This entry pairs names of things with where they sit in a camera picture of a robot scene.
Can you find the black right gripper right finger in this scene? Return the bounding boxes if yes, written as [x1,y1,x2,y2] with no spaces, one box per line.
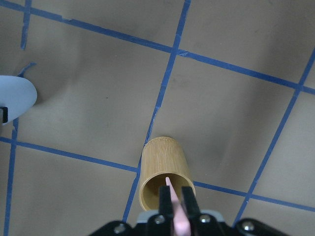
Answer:
[181,186,201,220]

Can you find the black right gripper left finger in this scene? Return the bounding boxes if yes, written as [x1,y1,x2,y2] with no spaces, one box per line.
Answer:
[158,186,172,223]

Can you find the pink chopstick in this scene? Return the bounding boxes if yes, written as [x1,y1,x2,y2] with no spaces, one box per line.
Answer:
[165,177,191,236]

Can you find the light blue plastic cup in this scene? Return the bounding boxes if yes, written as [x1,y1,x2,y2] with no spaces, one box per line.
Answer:
[0,75,37,125]

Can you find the bamboo cylinder holder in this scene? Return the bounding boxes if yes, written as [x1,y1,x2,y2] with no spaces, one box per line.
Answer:
[139,137,194,211]

